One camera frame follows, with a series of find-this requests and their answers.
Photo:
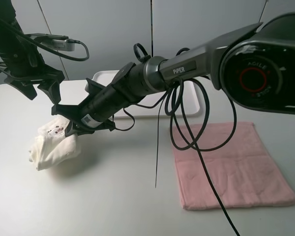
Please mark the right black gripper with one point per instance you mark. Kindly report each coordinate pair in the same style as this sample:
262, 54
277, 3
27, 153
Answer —
94, 111

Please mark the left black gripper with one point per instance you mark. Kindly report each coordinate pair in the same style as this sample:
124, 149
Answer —
22, 62

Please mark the cream white towel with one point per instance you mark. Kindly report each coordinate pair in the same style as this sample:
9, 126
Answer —
51, 146

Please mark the pink towel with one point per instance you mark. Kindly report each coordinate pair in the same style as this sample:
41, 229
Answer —
234, 169

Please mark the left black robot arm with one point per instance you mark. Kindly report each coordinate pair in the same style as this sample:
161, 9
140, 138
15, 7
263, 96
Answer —
10, 29

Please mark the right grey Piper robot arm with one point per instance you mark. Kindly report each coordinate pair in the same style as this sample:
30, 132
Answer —
254, 66

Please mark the white rectangular plastic tray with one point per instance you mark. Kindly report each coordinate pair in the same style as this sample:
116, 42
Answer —
190, 100

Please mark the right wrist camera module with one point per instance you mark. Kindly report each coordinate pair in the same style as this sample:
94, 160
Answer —
92, 87

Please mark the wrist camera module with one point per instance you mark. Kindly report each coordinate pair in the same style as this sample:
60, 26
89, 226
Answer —
54, 42
92, 87

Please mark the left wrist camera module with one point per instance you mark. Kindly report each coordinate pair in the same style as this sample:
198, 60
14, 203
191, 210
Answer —
54, 42

